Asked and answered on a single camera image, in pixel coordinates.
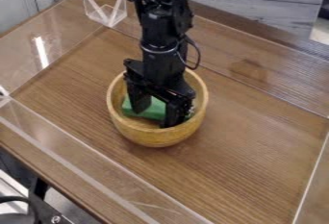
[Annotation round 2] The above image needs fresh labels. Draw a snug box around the black table leg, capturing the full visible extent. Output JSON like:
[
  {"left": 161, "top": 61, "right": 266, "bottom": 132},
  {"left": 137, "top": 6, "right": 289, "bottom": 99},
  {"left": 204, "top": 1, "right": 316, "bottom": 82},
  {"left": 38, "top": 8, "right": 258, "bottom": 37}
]
[{"left": 31, "top": 178, "right": 50, "bottom": 200}]

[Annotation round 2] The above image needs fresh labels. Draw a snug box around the brown wooden bowl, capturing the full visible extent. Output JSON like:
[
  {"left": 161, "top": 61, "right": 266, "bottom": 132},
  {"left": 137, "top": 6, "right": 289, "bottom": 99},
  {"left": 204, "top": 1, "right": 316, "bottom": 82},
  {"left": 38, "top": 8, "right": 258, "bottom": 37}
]
[{"left": 106, "top": 70, "right": 210, "bottom": 147}]

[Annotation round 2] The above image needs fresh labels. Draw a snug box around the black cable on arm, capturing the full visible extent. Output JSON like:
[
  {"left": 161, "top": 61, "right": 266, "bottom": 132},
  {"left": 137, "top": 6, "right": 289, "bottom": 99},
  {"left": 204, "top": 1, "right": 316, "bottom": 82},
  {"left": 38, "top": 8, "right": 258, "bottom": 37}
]
[{"left": 177, "top": 35, "right": 202, "bottom": 71}]

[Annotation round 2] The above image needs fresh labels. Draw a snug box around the clear acrylic tray wall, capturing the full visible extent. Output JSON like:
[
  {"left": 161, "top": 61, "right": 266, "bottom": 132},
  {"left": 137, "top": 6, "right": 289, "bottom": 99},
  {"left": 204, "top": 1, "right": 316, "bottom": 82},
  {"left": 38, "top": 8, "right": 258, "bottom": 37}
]
[{"left": 0, "top": 0, "right": 329, "bottom": 224}]

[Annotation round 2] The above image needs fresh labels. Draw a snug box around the green rectangular block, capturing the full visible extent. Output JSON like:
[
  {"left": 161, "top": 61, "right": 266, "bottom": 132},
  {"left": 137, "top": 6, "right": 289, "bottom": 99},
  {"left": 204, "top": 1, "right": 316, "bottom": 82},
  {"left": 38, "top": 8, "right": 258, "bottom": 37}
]
[{"left": 121, "top": 95, "right": 166, "bottom": 121}]

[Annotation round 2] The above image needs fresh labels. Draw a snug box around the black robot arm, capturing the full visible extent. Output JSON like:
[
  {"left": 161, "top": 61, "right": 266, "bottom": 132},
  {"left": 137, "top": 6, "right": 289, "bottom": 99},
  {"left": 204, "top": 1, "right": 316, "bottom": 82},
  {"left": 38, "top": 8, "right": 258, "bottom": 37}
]
[{"left": 123, "top": 0, "right": 196, "bottom": 128}]

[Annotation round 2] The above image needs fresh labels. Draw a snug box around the black cable near floor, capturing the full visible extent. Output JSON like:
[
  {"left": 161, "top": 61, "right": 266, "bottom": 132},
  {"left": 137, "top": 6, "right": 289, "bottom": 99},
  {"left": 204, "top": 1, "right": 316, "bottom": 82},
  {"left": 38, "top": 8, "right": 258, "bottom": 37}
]
[{"left": 0, "top": 196, "right": 44, "bottom": 224}]

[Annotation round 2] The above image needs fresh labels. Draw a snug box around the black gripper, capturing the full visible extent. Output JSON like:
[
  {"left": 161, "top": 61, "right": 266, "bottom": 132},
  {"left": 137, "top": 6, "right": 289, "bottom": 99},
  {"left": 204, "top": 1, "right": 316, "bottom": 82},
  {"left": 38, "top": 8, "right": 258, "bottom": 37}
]
[{"left": 123, "top": 43, "right": 196, "bottom": 128}]

